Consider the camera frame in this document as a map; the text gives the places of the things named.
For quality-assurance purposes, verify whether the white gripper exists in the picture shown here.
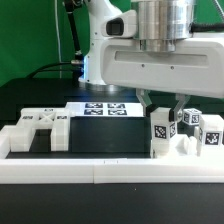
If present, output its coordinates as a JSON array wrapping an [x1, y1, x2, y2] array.
[[100, 9, 224, 122]]

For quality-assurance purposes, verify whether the white chair seat part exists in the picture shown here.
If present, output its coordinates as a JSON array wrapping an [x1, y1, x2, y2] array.
[[149, 134, 204, 160]]

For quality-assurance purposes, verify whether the white chair back part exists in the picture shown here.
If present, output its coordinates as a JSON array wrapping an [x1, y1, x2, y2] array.
[[8, 107, 73, 153]]

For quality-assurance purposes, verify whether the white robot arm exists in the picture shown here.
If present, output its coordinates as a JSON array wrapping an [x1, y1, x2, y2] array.
[[64, 0, 224, 121]]

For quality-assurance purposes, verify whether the white tagged cube far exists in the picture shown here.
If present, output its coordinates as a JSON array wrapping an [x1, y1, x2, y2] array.
[[182, 108, 202, 126]]

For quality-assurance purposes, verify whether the white marker sheet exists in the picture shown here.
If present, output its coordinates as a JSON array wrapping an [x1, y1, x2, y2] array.
[[66, 102, 143, 117]]

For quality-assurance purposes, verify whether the black cable on table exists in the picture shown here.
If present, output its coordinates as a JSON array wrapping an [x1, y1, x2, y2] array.
[[26, 61, 84, 80]]

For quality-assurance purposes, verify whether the white hanging cable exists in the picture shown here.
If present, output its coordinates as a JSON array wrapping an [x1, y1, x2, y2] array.
[[54, 0, 63, 79]]

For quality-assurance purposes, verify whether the white U-shaped fence frame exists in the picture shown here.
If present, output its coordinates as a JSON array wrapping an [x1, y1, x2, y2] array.
[[0, 130, 224, 184]]

